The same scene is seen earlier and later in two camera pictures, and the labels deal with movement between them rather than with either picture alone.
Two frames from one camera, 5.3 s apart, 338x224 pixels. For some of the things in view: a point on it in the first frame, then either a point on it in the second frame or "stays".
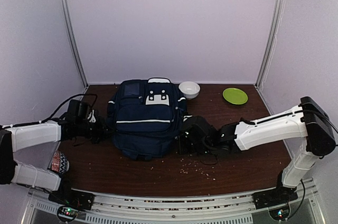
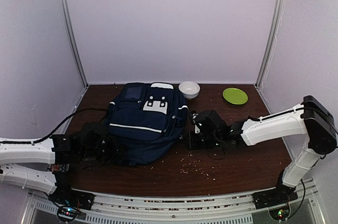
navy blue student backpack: (145, 117) stays
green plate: (235, 96) stays
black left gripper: (103, 132) -> (114, 150)
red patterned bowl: (60, 163) stays
